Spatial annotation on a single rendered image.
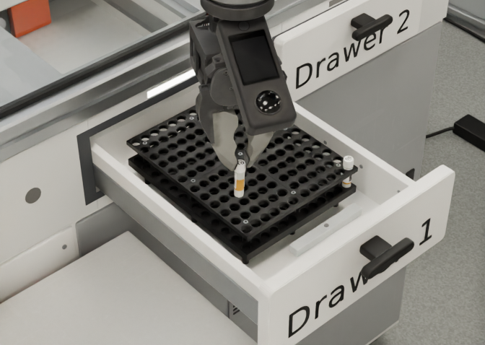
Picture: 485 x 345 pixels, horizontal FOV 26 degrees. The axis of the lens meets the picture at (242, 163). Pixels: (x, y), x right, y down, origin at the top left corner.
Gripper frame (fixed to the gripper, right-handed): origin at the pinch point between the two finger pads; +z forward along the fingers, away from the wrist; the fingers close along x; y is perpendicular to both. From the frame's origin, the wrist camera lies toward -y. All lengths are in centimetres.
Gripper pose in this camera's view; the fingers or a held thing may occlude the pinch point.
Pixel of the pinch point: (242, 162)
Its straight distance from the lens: 110.6
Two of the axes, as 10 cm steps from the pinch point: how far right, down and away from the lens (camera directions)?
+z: -0.1, 7.5, 6.6
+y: -3.0, -6.3, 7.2
